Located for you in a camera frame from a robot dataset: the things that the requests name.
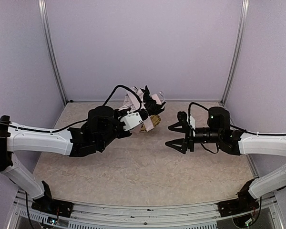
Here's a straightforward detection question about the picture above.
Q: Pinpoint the pink folding umbrella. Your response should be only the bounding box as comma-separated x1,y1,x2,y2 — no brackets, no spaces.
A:
119,85,167,134

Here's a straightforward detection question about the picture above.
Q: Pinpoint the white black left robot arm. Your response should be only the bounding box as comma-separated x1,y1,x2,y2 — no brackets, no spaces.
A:
0,102,164,202

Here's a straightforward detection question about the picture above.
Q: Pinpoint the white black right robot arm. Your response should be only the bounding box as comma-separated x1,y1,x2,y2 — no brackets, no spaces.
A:
165,106,286,199

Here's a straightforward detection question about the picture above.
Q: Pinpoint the woven bamboo tray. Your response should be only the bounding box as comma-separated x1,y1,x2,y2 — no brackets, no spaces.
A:
140,115,161,132

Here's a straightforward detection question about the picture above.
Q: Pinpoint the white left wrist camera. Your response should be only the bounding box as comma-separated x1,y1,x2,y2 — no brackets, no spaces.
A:
120,112,143,131

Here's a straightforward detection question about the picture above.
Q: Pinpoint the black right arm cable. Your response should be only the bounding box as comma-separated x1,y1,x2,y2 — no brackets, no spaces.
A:
187,102,286,155

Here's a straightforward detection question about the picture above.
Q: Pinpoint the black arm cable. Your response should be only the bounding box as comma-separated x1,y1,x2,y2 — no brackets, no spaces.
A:
187,102,286,155
0,84,143,132

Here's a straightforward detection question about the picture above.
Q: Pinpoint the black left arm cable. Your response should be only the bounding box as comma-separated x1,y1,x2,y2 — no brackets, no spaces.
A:
0,84,143,132

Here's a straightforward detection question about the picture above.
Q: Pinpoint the aluminium front rail frame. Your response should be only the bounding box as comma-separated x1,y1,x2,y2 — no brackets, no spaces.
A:
7,188,286,229

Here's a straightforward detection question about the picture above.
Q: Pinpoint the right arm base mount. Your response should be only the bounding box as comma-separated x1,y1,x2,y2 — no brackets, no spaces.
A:
217,179,260,217

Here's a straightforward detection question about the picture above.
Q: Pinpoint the right aluminium corner post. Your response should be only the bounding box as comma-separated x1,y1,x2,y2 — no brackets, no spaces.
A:
221,0,250,106

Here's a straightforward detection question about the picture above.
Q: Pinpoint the aluminium corner post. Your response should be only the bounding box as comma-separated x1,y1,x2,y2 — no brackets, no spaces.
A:
221,0,250,106
38,0,68,106

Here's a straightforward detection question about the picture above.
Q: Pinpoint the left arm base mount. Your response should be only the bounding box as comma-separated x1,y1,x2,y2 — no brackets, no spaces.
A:
31,181,74,218

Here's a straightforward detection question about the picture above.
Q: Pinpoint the left aluminium corner post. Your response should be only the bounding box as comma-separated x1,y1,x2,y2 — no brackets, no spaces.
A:
38,0,68,106

